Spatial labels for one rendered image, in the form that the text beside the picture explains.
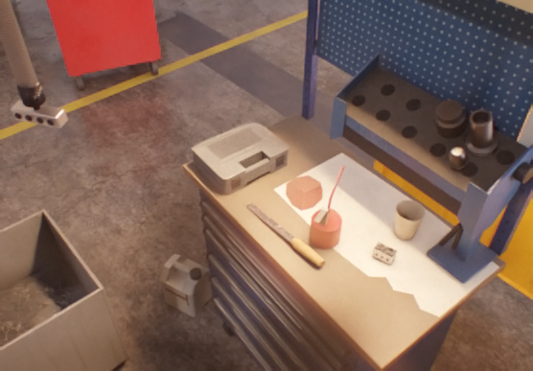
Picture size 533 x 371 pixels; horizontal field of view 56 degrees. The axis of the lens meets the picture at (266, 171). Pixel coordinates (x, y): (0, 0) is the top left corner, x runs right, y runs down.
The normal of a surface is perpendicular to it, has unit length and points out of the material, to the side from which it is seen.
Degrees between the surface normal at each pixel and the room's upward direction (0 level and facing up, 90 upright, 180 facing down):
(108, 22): 90
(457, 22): 90
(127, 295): 0
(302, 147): 0
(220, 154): 0
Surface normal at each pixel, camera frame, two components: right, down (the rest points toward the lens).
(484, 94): -0.80, 0.40
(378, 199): 0.00, -0.75
